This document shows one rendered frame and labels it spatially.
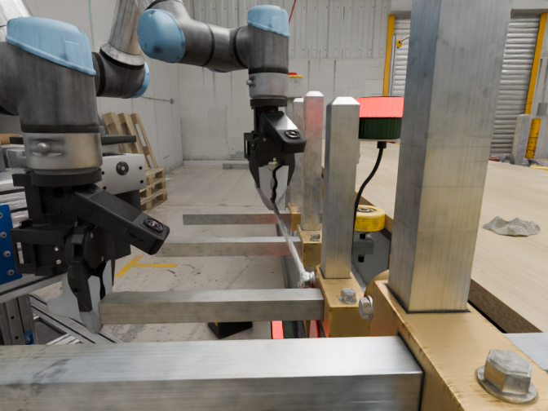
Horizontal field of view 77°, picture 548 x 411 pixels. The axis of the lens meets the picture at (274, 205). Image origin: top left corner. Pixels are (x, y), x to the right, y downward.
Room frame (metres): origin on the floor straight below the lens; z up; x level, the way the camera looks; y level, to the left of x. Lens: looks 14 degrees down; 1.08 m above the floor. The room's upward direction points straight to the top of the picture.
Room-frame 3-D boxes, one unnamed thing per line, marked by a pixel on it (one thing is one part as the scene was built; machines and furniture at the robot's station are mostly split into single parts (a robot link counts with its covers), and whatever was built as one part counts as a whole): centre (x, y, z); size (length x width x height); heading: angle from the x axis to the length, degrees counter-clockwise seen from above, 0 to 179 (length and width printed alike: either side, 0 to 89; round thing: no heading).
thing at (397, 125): (0.45, -0.13, 1.07); 0.06 x 0.06 x 0.02
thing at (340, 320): (0.43, -0.09, 0.85); 0.13 x 0.06 x 0.05; 2
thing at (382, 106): (0.45, -0.13, 1.10); 0.06 x 0.06 x 0.02
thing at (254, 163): (0.66, 0.02, 1.00); 0.05 x 0.02 x 0.09; 112
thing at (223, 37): (0.73, 0.10, 1.22); 0.11 x 0.11 x 0.08; 50
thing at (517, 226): (0.55, -0.40, 0.91); 0.09 x 0.07 x 0.02; 85
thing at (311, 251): (0.68, -0.08, 0.83); 0.13 x 0.06 x 0.05; 2
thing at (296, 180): (0.95, -0.07, 0.90); 0.03 x 0.03 x 0.48; 2
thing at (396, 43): (3.30, -1.09, 1.25); 0.15 x 0.08 x 1.10; 2
